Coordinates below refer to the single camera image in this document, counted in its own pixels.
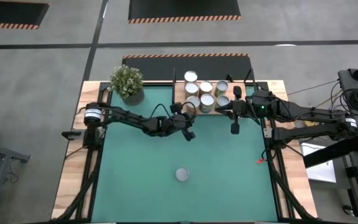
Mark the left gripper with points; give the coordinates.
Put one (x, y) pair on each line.
(169, 126)

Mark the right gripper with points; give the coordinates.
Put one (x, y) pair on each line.
(259, 105)

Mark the corn tin can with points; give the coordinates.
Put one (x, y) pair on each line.
(194, 101)

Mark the tall tin can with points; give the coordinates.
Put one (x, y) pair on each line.
(221, 86)
(190, 76)
(206, 87)

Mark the peas tin can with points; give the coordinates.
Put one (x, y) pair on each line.
(207, 100)

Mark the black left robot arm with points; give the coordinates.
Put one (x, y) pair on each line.
(129, 117)

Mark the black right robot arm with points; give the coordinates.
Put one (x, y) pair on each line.
(315, 113)

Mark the beans tin can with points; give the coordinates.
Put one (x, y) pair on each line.
(191, 89)

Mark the green table mat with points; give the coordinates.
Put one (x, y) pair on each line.
(213, 161)

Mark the short pineapple rings can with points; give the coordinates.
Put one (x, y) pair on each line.
(182, 174)

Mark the small red clip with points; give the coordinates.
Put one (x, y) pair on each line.
(260, 160)

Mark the black floor mat striped edge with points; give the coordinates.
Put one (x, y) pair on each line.
(154, 67)
(182, 9)
(11, 12)

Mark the white-flowered plant in striped pot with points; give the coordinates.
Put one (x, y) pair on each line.
(126, 81)

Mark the black cart beam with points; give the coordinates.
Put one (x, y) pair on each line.
(331, 152)

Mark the white sheet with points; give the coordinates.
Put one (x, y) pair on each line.
(322, 172)

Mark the grey equipment cart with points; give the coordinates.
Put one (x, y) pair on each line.
(346, 77)

